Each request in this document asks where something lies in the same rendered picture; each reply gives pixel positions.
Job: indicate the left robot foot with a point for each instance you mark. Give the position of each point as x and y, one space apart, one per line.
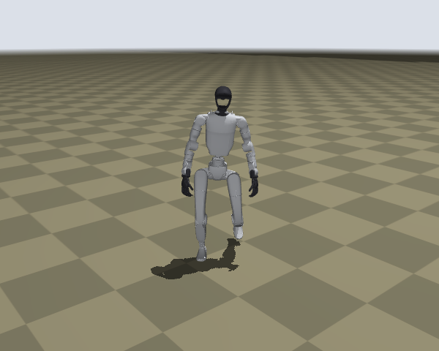
238 232

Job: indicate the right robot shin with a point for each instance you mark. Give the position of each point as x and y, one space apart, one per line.
200 231

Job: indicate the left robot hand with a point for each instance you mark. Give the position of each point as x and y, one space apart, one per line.
254 186

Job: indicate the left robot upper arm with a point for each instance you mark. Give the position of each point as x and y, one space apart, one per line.
245 133

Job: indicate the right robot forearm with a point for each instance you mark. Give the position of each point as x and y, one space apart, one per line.
187 158

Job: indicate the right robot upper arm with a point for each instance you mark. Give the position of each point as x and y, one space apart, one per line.
199 121

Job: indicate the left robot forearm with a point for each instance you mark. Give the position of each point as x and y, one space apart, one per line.
251 160

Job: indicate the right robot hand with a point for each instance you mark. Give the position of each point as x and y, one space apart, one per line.
185 184

